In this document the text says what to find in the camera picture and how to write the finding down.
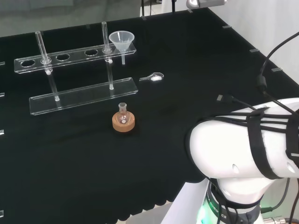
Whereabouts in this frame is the clear plastic funnel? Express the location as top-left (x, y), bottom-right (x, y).
top-left (108, 31), bottom-right (135, 65)

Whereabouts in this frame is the black cable with ferrite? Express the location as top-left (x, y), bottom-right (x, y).
top-left (255, 32), bottom-right (299, 115)

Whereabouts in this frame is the black cable with flat plug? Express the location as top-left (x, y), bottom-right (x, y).
top-left (216, 94), bottom-right (259, 113)

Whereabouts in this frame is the black bench cloth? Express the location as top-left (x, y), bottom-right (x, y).
top-left (0, 7), bottom-right (299, 224)

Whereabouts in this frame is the grey white camera mount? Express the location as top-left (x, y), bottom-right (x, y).
top-left (185, 0), bottom-right (228, 9)

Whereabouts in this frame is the small round-bottom flask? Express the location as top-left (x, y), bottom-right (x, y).
top-left (118, 102), bottom-right (129, 125)

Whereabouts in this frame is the glass weighing funnel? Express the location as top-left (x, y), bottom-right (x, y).
top-left (139, 72), bottom-right (164, 82)

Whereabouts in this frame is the cork ring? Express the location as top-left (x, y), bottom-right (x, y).
top-left (112, 112), bottom-right (136, 133)

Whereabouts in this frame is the clear funnel stand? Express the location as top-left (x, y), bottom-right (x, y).
top-left (14, 21), bottom-right (139, 116)

